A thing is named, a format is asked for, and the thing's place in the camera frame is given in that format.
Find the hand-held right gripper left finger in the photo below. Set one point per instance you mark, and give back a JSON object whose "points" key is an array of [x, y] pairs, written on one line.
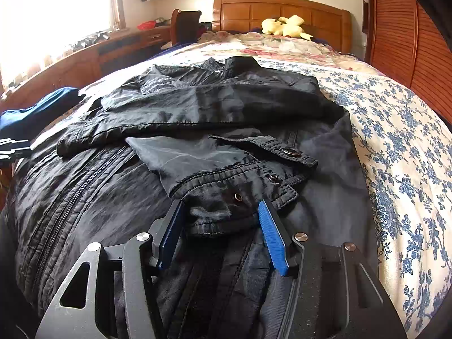
{"points": [[169, 233]]}

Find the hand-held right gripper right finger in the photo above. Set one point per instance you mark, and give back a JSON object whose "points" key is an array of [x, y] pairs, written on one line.
{"points": [[273, 236]]}

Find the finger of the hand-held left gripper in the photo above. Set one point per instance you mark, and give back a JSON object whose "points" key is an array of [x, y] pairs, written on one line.
{"points": [[14, 144]]}

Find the black jacket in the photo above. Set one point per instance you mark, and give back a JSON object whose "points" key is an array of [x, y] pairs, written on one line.
{"points": [[106, 190]]}

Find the blue garment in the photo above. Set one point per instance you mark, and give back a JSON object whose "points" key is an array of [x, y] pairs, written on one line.
{"points": [[39, 109]]}

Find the black metal device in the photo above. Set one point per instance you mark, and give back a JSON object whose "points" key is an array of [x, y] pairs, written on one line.
{"points": [[93, 39]]}

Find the window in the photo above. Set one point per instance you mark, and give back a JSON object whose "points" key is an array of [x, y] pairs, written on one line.
{"points": [[56, 10]]}

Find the blue floral bed sheet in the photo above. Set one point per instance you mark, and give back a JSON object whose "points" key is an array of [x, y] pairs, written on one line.
{"points": [[395, 130]]}

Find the red bowl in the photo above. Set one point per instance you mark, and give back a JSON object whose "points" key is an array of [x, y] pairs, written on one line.
{"points": [[146, 25]]}

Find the pink floral quilt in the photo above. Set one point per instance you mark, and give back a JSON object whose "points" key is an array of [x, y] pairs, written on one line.
{"points": [[282, 46]]}

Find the dark wooden chair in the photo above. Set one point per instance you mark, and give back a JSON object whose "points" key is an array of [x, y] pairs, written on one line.
{"points": [[185, 26]]}

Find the yellow plush toy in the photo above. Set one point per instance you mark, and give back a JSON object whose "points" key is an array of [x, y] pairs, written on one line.
{"points": [[284, 26]]}

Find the wooden headboard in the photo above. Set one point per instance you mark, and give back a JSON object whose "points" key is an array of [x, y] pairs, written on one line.
{"points": [[268, 12]]}

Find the wooden louvred wardrobe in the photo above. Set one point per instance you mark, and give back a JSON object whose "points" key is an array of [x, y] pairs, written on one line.
{"points": [[399, 31]]}

